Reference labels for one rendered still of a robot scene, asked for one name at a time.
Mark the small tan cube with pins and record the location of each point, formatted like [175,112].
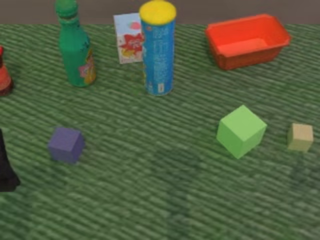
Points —
[300,137]

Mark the white carton with red star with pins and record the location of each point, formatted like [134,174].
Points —
[128,40]

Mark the purple cube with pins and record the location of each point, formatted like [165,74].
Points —
[66,146]

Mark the green cube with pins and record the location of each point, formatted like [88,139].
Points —
[240,131]

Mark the green woven table mat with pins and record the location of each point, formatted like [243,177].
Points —
[160,190]

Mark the red bottle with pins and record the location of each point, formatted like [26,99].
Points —
[3,77]

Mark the orange plastic bin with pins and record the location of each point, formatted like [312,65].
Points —
[246,43]

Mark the green plastic bottle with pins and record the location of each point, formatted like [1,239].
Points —
[75,55]

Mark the blue canister with yellow lid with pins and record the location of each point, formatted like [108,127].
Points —
[158,55]

